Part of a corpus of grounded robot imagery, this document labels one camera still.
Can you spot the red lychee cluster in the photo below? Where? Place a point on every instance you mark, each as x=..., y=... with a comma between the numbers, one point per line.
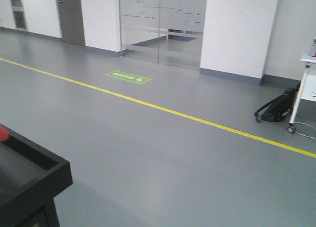
x=4, y=134

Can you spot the black fruit display stand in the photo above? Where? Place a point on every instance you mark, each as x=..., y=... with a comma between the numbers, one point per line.
x=30, y=178

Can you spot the black backpack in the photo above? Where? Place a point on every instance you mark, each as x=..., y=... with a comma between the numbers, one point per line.
x=277, y=109

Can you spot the white folding table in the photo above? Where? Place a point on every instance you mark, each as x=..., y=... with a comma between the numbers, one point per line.
x=307, y=89

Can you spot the drink bottle red label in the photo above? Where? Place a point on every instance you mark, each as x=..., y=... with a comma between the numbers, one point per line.
x=313, y=48

